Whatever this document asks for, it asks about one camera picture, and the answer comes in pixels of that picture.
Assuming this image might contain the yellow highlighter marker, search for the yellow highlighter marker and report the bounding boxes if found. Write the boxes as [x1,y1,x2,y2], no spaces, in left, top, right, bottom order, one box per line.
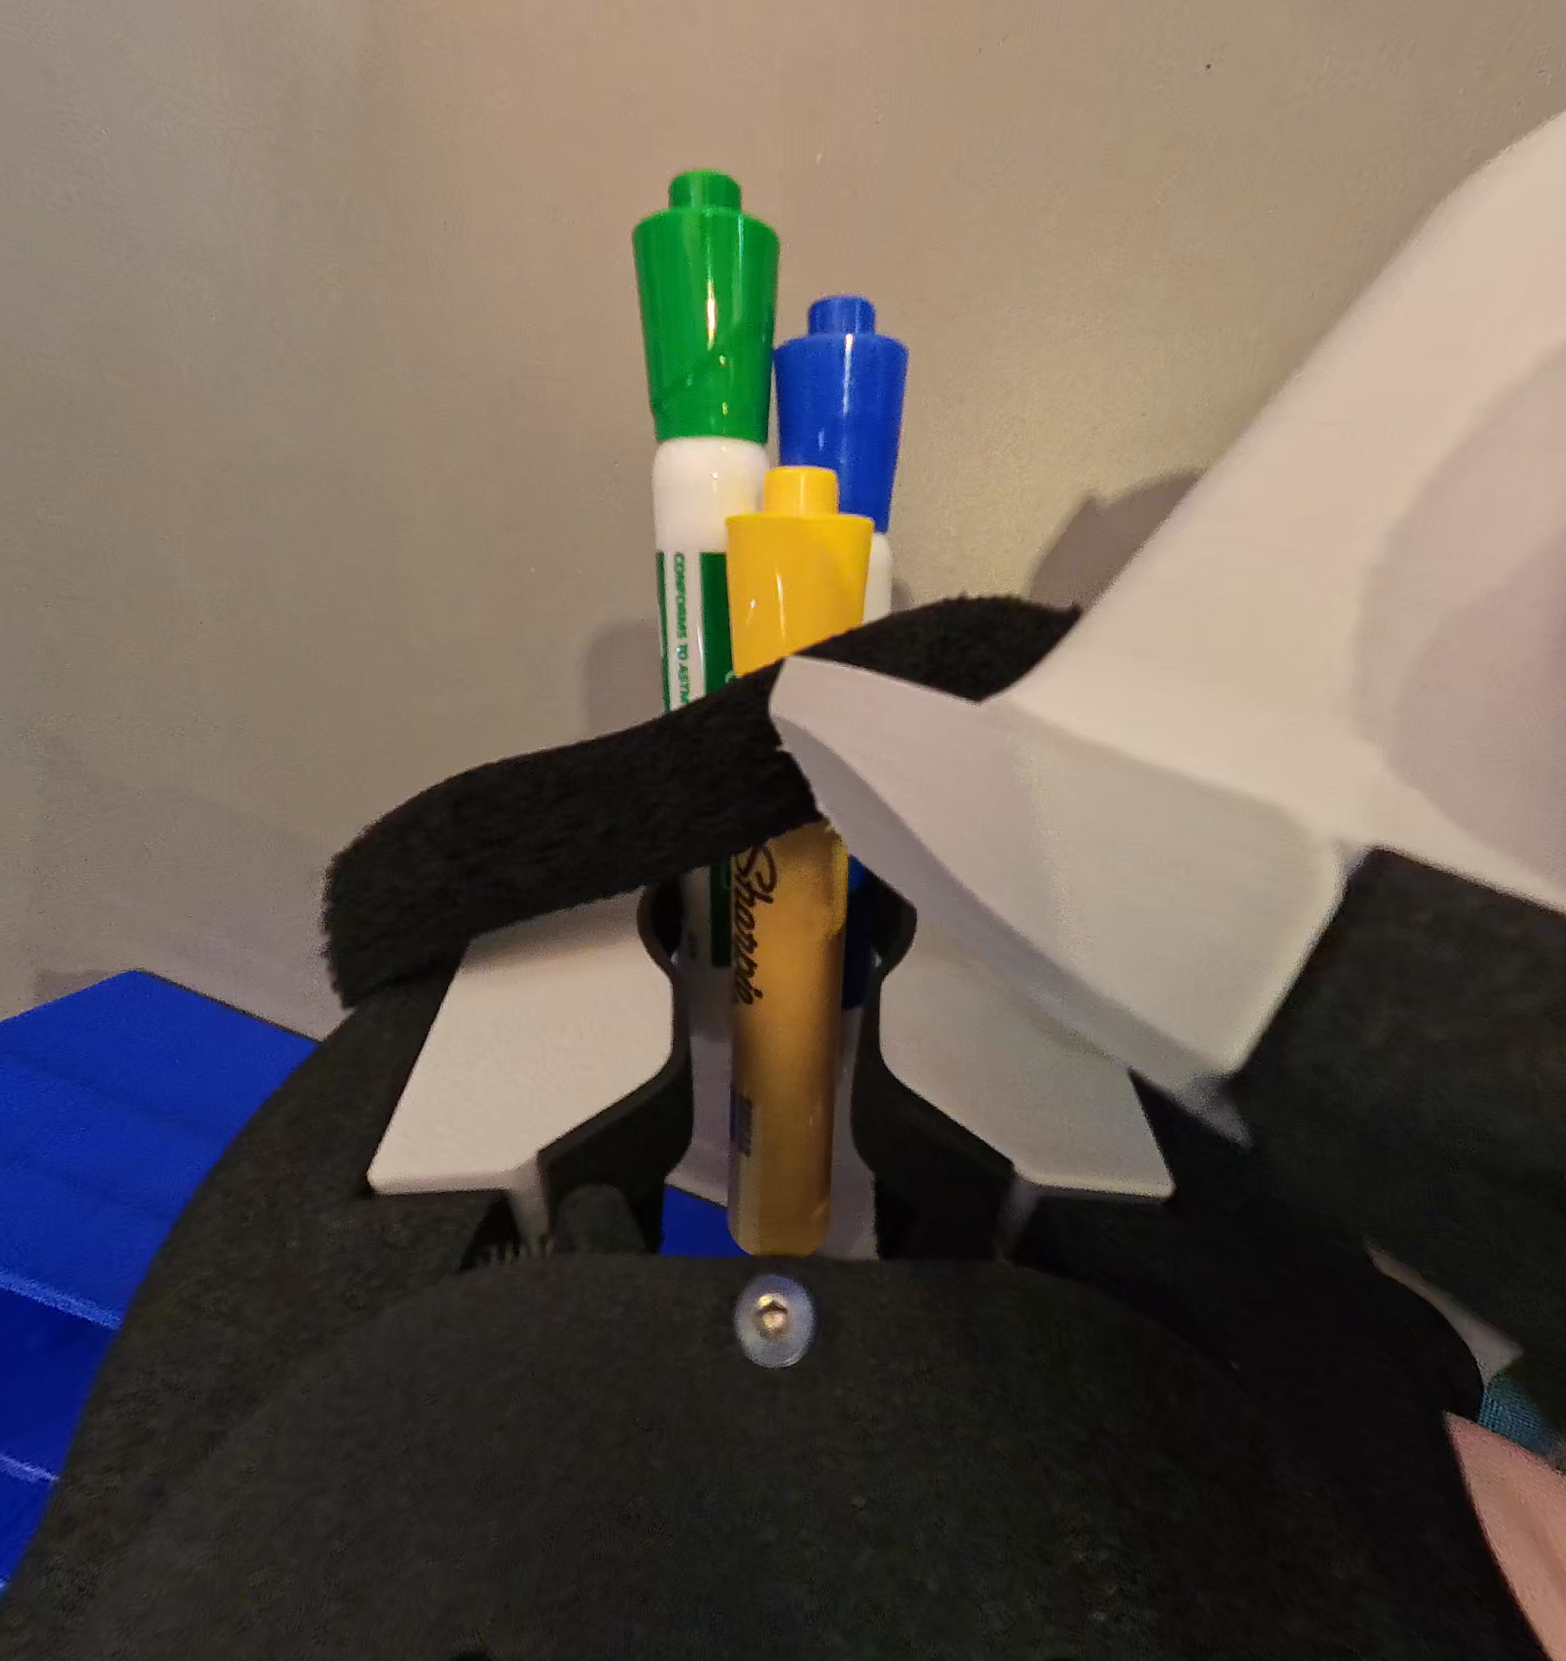
[724,467,879,1258]

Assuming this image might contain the person's left forearm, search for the person's left forearm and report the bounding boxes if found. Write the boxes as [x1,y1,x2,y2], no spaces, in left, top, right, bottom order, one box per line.
[1444,1412,1566,1661]

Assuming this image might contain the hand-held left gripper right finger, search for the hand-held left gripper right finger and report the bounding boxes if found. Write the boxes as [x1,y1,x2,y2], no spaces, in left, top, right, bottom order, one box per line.
[853,908,1176,1258]

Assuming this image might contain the large blue plastic bin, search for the large blue plastic bin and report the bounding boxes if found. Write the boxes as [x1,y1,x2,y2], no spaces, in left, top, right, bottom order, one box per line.
[0,970,732,1616]

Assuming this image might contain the black hook-and-loop strap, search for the black hook-and-loop strap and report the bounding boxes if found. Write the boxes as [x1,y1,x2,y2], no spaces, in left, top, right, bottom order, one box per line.
[321,596,1082,1011]

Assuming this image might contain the blue dry erase marker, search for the blue dry erase marker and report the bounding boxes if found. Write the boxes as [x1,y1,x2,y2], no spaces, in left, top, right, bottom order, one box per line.
[773,295,912,1013]

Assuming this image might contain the green dry erase marker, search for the green dry erase marker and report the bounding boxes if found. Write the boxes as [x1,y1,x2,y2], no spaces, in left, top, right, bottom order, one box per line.
[630,168,783,974]

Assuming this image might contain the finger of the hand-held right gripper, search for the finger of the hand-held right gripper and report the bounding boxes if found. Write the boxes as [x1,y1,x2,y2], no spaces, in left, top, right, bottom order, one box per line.
[1027,84,1566,931]
[769,651,1356,1082]

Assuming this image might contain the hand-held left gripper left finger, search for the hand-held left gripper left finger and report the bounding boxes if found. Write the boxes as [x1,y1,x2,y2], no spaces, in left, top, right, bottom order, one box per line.
[368,888,701,1258]

